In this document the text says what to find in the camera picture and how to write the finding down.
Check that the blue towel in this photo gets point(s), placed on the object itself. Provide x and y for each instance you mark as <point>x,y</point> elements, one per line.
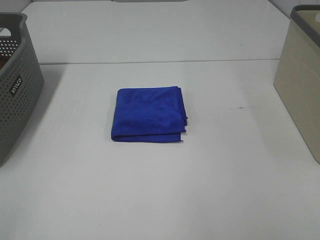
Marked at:
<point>149,115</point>

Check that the grey perforated plastic basket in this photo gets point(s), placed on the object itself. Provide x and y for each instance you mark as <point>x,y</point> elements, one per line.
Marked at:
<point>21,80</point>

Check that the beige plastic basket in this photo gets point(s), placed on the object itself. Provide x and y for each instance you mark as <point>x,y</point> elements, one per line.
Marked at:
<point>297,79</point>

